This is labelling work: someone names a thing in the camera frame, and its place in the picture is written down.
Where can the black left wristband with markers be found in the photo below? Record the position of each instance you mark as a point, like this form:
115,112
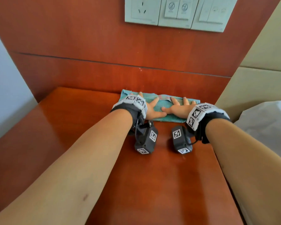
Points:
128,110

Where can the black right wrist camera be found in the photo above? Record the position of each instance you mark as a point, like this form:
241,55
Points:
180,142

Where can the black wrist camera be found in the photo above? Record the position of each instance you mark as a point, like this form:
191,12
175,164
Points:
180,142
145,142

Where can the person's right forearm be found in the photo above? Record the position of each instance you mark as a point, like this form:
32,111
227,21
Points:
253,166

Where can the white power socket plate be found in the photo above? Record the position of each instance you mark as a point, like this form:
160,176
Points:
142,10

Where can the person's left hand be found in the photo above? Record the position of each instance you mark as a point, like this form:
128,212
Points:
153,112

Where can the beige padded headboard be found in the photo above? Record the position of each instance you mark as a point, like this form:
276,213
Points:
260,79

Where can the black wristband with markers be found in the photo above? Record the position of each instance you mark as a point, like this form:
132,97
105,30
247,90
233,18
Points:
213,117
128,110

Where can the person's right hand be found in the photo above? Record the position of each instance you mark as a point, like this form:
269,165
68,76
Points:
180,111

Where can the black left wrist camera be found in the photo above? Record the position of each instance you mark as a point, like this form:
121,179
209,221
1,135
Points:
145,142

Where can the person's left forearm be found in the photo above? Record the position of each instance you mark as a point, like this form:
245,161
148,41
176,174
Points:
72,166

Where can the red wooden nightstand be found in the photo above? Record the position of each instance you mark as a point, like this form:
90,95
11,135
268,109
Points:
154,185

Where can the teal cleaning cloth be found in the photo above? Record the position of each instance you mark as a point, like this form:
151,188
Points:
164,100

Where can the white double button switch plate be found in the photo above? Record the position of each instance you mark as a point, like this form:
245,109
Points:
178,11

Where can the white bedding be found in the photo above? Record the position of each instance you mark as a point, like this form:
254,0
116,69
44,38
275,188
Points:
267,128

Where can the red wooden wall panel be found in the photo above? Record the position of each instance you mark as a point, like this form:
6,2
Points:
84,39

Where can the white plain switch plate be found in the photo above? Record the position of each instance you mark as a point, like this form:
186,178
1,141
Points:
214,14

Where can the black right wristband with markers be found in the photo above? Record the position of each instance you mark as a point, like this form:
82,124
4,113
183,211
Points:
213,117

